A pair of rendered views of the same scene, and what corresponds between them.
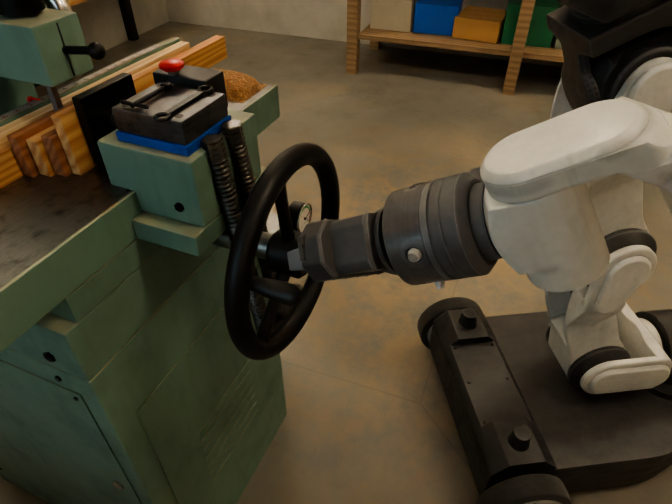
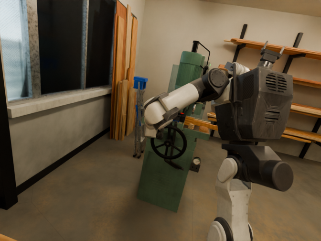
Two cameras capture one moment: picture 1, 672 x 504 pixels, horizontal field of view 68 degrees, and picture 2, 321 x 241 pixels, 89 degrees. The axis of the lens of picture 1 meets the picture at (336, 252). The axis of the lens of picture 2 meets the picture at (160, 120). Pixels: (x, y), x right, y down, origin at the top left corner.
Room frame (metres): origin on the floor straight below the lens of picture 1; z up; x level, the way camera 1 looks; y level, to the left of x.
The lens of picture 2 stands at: (0.17, -1.06, 1.36)
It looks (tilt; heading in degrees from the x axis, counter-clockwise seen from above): 18 degrees down; 78
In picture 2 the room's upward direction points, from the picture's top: 11 degrees clockwise
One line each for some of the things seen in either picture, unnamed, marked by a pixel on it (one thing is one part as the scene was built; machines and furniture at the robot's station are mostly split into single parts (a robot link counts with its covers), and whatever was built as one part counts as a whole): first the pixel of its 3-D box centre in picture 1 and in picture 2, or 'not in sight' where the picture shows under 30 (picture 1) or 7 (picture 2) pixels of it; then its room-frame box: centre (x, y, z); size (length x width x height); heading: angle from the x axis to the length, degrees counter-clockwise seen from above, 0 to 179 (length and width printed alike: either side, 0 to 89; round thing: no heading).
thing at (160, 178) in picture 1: (186, 158); (175, 125); (0.57, 0.19, 0.91); 0.15 x 0.14 x 0.09; 157
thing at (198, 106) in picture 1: (179, 102); (177, 116); (0.57, 0.19, 0.99); 0.13 x 0.11 x 0.06; 157
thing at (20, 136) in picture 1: (74, 127); not in sight; (0.63, 0.36, 0.93); 0.18 x 0.02 x 0.06; 157
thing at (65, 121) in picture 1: (125, 113); (181, 119); (0.65, 0.29, 0.94); 0.21 x 0.01 x 0.08; 157
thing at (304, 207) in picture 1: (297, 220); (196, 161); (0.80, 0.08, 0.65); 0.06 x 0.04 x 0.08; 157
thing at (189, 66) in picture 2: not in sight; (187, 71); (0.64, 0.37, 1.35); 0.18 x 0.18 x 0.31
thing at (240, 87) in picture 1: (222, 80); (204, 128); (0.84, 0.19, 0.91); 0.12 x 0.09 x 0.03; 67
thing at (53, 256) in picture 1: (141, 175); (175, 126); (0.60, 0.27, 0.87); 0.61 x 0.30 x 0.06; 157
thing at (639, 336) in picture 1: (605, 347); not in sight; (0.78, -0.65, 0.28); 0.21 x 0.20 x 0.13; 97
